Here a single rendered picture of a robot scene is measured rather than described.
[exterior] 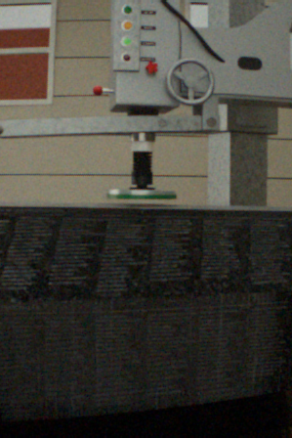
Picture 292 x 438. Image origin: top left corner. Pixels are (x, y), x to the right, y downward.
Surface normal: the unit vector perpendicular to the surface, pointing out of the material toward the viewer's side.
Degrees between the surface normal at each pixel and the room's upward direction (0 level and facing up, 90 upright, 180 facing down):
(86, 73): 90
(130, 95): 90
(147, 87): 90
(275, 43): 90
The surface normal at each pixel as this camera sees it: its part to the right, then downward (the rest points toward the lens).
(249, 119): 0.17, 0.05
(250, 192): 0.39, 0.05
